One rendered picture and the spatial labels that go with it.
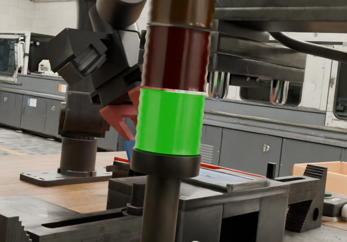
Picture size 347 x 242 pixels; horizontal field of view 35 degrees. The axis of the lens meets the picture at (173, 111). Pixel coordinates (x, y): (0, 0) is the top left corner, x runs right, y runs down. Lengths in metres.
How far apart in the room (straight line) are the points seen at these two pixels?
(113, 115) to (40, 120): 8.32
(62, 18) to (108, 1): 11.59
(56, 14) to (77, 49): 11.81
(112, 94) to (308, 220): 0.34
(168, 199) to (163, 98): 0.06
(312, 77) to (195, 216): 5.20
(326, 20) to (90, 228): 0.26
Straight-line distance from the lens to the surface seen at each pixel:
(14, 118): 9.65
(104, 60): 0.67
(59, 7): 12.39
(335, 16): 0.50
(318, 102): 5.64
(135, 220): 0.47
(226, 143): 6.23
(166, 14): 0.30
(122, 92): 0.67
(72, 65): 0.63
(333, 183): 2.92
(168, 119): 0.30
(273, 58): 0.60
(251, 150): 6.03
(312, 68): 5.70
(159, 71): 0.30
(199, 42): 0.30
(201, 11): 0.30
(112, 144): 7.60
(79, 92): 0.95
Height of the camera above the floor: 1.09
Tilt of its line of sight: 3 degrees down
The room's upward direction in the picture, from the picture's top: 6 degrees clockwise
